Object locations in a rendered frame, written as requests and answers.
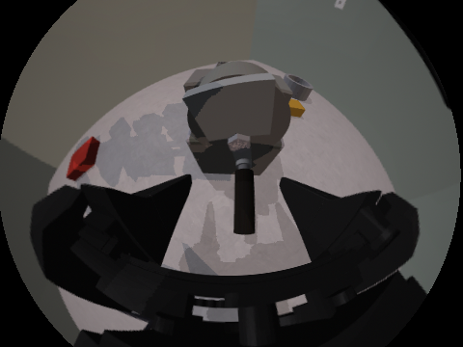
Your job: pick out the dark grey ring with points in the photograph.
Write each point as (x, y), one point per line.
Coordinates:
(301, 89)

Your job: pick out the red block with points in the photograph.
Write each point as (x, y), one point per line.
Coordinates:
(83, 159)

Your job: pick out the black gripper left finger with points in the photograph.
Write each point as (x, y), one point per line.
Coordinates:
(149, 217)

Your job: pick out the orange-yellow block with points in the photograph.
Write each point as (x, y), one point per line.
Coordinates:
(296, 109)

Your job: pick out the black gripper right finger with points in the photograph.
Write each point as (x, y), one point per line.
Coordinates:
(321, 217)

